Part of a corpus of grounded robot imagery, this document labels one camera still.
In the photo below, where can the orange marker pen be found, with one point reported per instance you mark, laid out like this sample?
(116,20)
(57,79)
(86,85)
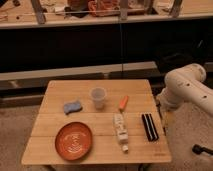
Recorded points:
(123,103)

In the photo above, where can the white tube bottle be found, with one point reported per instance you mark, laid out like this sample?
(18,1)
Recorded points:
(121,132)

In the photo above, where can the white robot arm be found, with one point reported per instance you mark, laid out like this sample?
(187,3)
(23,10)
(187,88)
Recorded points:
(186,84)

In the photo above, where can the orange ceramic bowl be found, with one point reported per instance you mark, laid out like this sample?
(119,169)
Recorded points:
(73,141)

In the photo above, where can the black object on floor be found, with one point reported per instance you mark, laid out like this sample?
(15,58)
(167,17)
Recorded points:
(197,149)

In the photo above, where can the blue sponge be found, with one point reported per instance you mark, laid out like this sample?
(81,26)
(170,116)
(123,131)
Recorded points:
(72,107)

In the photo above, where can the black striped case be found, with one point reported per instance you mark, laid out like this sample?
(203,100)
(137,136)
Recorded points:
(150,128)

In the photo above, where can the orange cloth on shelf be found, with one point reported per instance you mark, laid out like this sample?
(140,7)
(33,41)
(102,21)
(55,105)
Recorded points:
(101,8)

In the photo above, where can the wooden folding table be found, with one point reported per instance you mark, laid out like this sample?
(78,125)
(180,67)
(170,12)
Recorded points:
(40,149)

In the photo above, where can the translucent plastic cup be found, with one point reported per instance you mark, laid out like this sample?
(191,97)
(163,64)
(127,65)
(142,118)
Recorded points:
(98,95)

